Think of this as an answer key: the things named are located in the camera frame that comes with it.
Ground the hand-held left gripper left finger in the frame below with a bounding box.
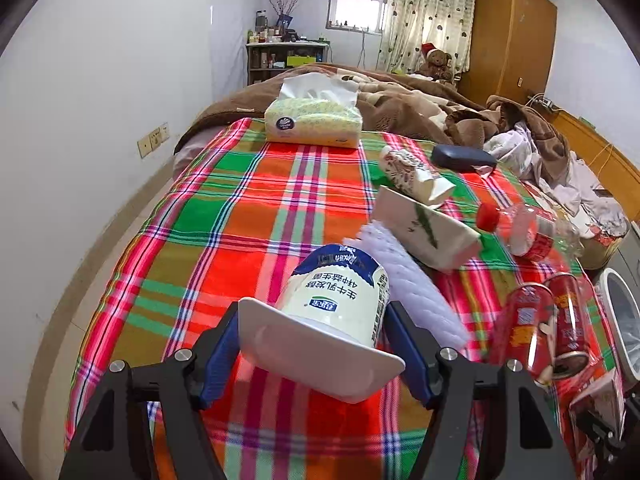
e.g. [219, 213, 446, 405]
[59, 302, 246, 480]

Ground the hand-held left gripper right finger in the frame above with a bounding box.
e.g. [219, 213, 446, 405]
[385, 301, 583, 480]

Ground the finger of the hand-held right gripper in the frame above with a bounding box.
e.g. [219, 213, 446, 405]
[574, 406, 626, 455]

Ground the red white carton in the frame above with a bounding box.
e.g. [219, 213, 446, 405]
[570, 370, 626, 426]

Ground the white blue yogurt cup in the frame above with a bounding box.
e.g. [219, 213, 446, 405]
[237, 243, 407, 405]

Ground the white trash bin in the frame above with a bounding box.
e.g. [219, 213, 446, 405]
[597, 267, 640, 386]

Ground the white patterned snack packet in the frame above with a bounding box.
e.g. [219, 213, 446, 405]
[378, 145, 457, 206]

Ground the red drink can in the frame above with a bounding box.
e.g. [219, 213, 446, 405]
[545, 272, 603, 381]
[487, 282, 558, 386]

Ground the white carton with green leaf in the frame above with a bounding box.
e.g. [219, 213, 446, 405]
[372, 185, 483, 275]

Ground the plaid bed sheet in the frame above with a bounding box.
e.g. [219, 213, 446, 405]
[64, 117, 626, 480]

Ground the clear bottle with red cap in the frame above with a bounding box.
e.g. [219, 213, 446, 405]
[475, 202, 586, 263]

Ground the dark blue glasses case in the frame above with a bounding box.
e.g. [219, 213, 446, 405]
[431, 144, 498, 172]

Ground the pile of white clothes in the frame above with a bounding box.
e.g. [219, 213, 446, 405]
[482, 122, 631, 241]

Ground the brown fleece blanket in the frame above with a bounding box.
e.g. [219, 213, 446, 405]
[173, 62, 571, 191]

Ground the yellow tissue pack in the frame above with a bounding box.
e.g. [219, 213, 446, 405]
[263, 72, 363, 150]

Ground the wooden headboard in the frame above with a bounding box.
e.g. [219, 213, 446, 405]
[542, 107, 640, 221]

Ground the teddy bear with red hat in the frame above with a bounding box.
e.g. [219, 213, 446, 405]
[417, 42, 457, 83]

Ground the white storage shelf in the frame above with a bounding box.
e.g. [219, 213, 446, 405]
[246, 41, 331, 86]

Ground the cluster of toiletry bottles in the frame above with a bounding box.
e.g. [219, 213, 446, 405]
[247, 9, 301, 45]

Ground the wooden wardrobe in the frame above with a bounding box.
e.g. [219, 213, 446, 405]
[457, 0, 558, 106]

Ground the patterned window curtain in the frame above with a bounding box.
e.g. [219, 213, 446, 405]
[376, 0, 477, 75]

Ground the small window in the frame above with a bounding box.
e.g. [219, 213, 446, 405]
[327, 0, 388, 35]

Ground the vase of dry branches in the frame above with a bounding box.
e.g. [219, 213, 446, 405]
[259, 0, 311, 28]

